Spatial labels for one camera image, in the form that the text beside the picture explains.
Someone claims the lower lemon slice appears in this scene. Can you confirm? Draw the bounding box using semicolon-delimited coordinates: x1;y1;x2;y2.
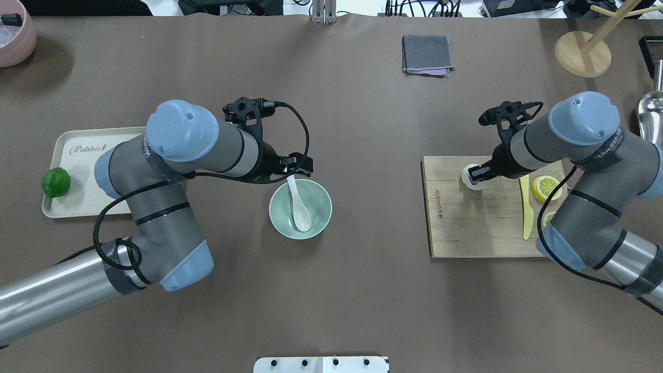
541;210;557;229

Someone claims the light green bowl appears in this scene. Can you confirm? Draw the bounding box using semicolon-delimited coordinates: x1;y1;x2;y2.
268;179;333;239

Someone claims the aluminium frame post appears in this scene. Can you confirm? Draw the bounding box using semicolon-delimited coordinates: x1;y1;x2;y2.
310;0;338;24

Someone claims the upper lemon half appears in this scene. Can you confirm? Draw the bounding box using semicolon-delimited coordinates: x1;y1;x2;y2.
530;175;561;202

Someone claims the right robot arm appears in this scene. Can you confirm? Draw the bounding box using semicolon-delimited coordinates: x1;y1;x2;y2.
463;91;662;313

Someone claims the metal tube in bowl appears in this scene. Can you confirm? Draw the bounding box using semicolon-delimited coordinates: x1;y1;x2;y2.
0;13;23;27

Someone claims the folded grey cloth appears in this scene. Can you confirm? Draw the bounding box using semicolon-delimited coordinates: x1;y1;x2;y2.
401;35;456;77

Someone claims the metal scoop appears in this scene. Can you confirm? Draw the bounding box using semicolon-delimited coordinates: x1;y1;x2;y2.
637;60;662;148

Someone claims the wooden mug tree stand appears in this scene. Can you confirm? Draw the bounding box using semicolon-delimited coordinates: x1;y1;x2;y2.
554;1;662;78

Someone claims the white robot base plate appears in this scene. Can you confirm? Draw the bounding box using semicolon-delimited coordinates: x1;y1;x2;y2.
253;355;391;372

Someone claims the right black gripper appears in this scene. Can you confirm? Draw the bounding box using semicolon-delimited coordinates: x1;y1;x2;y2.
469;142;518;186

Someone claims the black tray with glasses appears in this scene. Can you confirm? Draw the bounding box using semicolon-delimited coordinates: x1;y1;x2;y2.
639;35;662;79

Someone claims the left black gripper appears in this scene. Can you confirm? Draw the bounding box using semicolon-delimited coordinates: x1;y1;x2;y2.
256;141;313;184

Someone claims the white steamed bun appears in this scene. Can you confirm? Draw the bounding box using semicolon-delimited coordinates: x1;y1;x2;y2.
461;163;487;191

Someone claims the green lime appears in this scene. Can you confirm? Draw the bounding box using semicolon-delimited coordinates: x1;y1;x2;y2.
41;167;71;198

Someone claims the white ceramic spoon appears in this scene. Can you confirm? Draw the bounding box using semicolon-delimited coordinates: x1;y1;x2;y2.
287;175;312;232

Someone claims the bamboo cutting board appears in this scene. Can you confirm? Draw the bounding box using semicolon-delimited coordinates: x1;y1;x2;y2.
422;155;541;258

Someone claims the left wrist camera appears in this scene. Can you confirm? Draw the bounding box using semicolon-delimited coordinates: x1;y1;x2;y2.
222;97;276;126

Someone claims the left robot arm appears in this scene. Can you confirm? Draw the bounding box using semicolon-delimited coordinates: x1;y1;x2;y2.
1;97;313;348

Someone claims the pink bowl with ice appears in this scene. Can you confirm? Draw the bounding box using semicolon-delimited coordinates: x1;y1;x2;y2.
1;1;37;68

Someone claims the beige rabbit tray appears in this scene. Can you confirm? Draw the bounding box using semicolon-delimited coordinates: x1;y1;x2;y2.
42;126;145;218

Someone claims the yellow plastic knife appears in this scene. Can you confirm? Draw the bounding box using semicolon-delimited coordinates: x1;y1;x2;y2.
518;175;535;240

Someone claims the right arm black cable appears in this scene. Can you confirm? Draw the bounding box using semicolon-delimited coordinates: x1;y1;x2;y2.
526;101;663;315

